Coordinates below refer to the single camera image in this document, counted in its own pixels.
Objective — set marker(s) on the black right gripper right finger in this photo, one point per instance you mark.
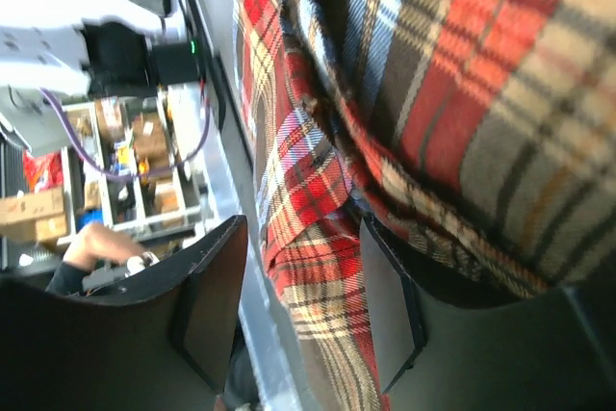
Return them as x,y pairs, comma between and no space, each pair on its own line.
443,342

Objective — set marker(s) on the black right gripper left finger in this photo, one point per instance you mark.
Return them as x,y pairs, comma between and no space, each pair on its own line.
158,340

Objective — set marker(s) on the red brown plaid shirt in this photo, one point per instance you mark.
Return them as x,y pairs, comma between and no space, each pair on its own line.
480,132

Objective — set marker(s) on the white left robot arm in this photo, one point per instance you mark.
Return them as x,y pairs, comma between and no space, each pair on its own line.
55,52

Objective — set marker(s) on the person forearm in background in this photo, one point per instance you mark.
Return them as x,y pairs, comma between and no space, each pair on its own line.
93,243

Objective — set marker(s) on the cardboard boxes on shelf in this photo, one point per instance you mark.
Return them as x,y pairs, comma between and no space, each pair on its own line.
34,217

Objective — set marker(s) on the aluminium rail frame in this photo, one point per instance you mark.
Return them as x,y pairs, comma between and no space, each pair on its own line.
229,163

